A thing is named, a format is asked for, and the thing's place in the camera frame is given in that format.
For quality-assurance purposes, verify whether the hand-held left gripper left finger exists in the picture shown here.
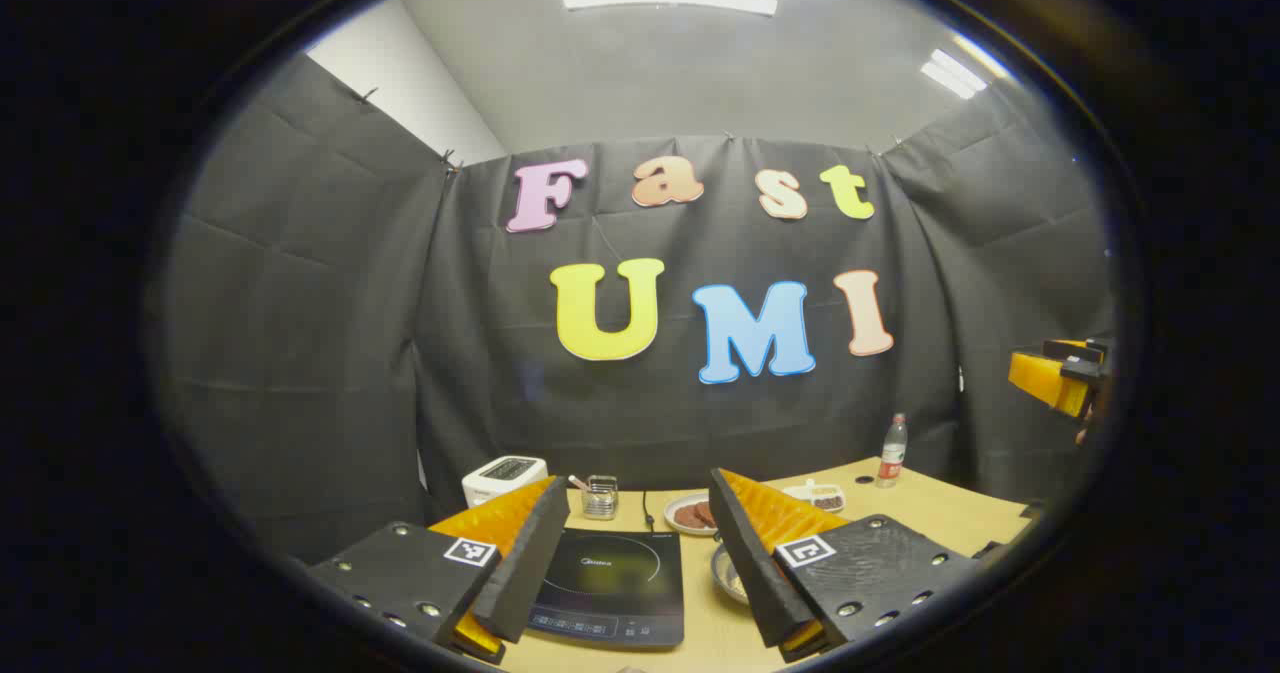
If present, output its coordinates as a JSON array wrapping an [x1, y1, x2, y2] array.
[[305, 475, 571, 666]]

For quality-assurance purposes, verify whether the black induction cooktop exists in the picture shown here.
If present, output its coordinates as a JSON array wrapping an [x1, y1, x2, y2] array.
[[527, 528, 686, 649]]

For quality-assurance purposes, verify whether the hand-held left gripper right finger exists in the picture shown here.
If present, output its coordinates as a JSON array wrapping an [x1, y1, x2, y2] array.
[[708, 468, 986, 664]]

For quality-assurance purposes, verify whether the white divided dish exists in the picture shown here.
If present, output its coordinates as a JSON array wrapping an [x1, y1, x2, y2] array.
[[783, 480, 847, 514]]

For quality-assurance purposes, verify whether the clear plastic water bottle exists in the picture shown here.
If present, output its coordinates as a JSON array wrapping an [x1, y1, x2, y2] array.
[[877, 413, 909, 489]]

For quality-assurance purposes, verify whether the stainless steel pot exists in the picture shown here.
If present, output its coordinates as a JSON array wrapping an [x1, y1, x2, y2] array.
[[711, 541, 751, 606]]

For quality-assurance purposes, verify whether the small ceiling light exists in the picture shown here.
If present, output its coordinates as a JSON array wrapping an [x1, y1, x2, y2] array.
[[920, 48, 989, 101]]

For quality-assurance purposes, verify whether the white toaster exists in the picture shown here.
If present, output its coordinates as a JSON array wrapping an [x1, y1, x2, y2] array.
[[461, 455, 549, 509]]

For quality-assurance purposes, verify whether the white round plate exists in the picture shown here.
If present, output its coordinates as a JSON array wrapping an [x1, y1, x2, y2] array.
[[664, 493, 719, 537]]

